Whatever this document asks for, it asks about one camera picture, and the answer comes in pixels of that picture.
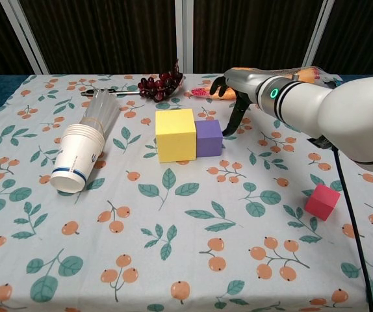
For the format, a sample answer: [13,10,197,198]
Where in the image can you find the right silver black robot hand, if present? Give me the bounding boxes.
[209,67,267,137]

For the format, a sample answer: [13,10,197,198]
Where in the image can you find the purple foam cube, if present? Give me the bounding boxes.
[194,119,224,159]

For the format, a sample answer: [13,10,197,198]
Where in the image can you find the large yellow foam cube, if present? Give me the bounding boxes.
[155,109,198,164]

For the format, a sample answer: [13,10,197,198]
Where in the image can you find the small red foam cube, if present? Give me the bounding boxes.
[304,183,341,222]

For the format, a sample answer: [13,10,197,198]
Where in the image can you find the orange rubber chicken toy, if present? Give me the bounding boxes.
[188,64,333,100]

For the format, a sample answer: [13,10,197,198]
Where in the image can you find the dark red grape bunch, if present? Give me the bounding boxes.
[137,58,185,103]

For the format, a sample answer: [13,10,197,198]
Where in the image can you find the stack of clear plastic cups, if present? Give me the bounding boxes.
[80,90,121,138]

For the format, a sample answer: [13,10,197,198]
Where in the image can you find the floral print tablecloth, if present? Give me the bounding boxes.
[0,73,373,312]

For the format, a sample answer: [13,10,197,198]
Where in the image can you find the stack of white paper cups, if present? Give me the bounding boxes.
[49,123,106,194]

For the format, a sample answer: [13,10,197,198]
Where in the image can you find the black cable on robot arm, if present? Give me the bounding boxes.
[306,138,373,312]

